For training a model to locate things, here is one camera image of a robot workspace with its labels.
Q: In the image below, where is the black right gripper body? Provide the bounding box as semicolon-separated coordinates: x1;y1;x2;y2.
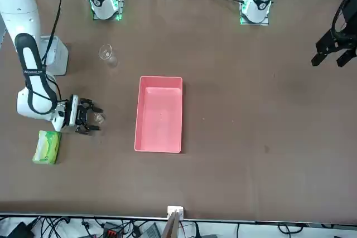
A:
75;103;90;128

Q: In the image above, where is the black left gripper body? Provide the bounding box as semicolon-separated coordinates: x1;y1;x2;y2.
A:
331;0;357;49

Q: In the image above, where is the small glass beaker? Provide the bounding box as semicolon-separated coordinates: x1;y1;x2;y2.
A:
93;112;108;126

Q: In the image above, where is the green tissue pack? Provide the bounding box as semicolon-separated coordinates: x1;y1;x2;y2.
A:
31;130;62;166

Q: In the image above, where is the large glass beaker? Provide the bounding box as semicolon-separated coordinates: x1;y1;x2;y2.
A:
98;43;118;69

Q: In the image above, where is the pink plastic container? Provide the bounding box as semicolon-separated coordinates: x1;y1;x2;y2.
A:
133;75;184;154

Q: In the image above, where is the black and red device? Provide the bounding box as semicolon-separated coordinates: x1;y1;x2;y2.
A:
102;221;124;238

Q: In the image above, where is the grey power adapter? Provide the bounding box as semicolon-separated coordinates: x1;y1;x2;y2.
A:
141;222;162;238

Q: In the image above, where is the black power adapter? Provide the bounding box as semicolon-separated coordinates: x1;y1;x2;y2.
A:
5;221;35;238

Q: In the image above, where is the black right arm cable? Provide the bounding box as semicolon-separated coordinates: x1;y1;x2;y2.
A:
26;0;66;110

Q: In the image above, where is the aluminium camera post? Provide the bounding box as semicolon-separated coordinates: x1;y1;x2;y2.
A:
163;206;185;238

